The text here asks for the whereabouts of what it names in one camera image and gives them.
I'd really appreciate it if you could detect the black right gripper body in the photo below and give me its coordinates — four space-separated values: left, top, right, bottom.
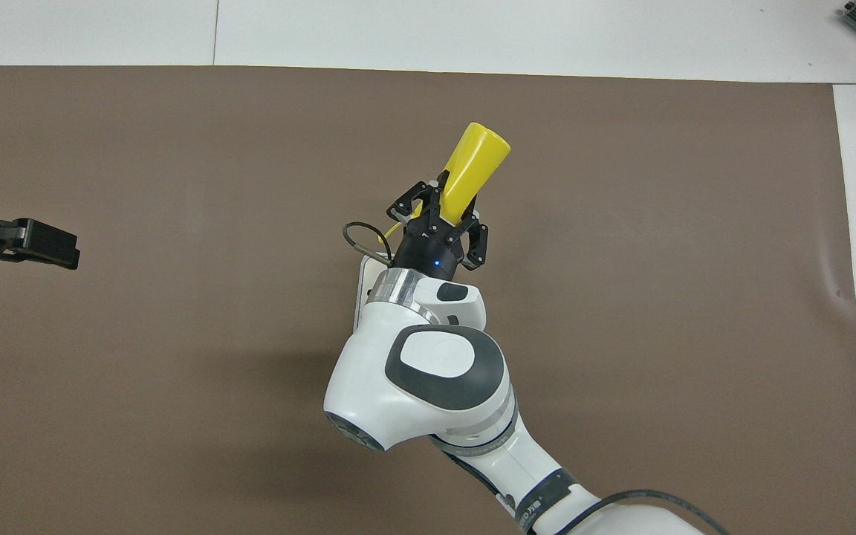
392 222 468 282

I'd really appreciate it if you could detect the yellow squeeze bottle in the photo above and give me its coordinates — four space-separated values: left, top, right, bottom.
383 122 512 239

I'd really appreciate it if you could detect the silver digital kitchen scale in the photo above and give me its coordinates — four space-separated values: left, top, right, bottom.
353 253 393 333

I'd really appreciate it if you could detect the brown table mat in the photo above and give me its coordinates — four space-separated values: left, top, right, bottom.
0 65 856 535

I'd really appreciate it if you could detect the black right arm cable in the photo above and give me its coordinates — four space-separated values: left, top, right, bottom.
342 221 733 535

